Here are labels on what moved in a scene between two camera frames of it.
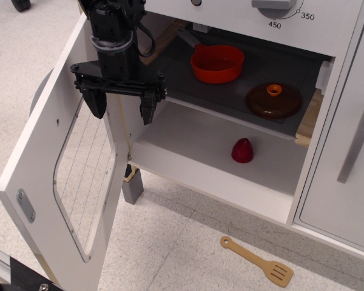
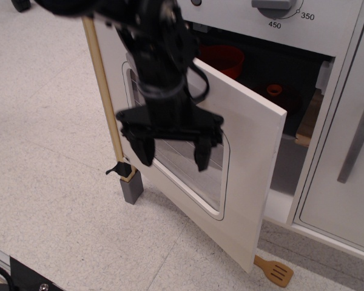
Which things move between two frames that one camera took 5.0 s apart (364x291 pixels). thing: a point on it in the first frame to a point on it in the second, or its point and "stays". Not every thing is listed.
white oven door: x=62 y=186 to x=229 y=200
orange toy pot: x=213 y=63 stays
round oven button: x=196 y=2 stays
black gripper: x=151 y=86 to x=175 y=118
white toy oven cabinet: x=271 y=105 stays
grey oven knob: x=275 y=9 stays
